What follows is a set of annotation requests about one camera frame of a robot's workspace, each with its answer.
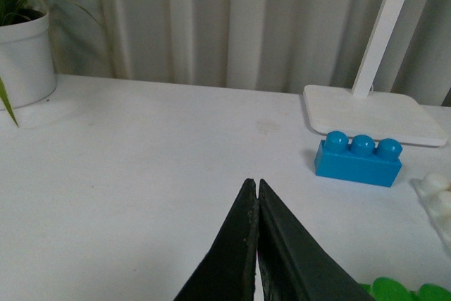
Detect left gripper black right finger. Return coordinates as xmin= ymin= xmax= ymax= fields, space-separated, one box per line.
xmin=258 ymin=180 xmax=373 ymax=300

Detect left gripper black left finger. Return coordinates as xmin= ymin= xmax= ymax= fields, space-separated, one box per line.
xmin=175 ymin=178 xmax=259 ymax=300

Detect white studded base plate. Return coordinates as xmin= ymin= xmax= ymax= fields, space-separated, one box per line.
xmin=412 ymin=173 xmax=450 ymax=253

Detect green studded block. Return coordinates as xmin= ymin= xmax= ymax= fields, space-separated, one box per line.
xmin=360 ymin=277 xmax=451 ymax=301

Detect blue three-stud block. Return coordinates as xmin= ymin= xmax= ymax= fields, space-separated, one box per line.
xmin=314 ymin=130 xmax=402 ymax=188

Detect white desk lamp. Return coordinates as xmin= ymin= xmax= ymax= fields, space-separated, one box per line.
xmin=303 ymin=0 xmax=448 ymax=147

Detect grey pleated curtain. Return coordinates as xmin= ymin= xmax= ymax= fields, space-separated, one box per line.
xmin=0 ymin=0 xmax=451 ymax=107

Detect white plant pot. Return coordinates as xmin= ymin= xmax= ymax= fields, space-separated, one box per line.
xmin=1 ymin=9 xmax=56 ymax=109

